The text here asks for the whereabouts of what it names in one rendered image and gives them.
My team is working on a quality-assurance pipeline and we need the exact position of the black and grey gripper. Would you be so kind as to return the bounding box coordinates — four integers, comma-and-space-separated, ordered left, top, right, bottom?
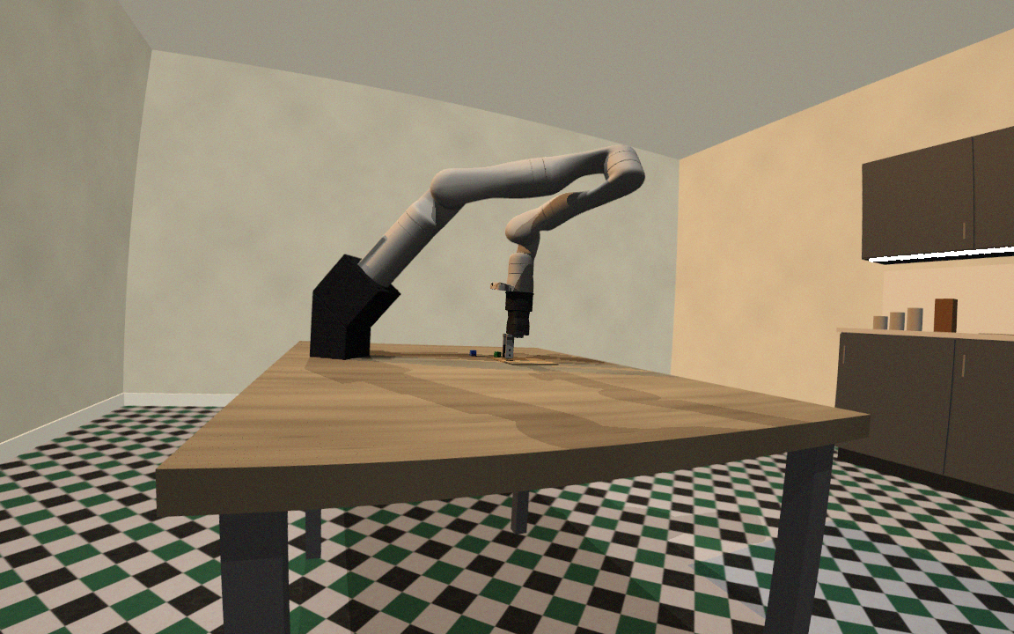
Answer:
490, 274, 534, 358

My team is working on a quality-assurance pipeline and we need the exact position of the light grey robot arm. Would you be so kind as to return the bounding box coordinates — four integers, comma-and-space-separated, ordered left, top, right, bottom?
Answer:
357, 145, 645, 287

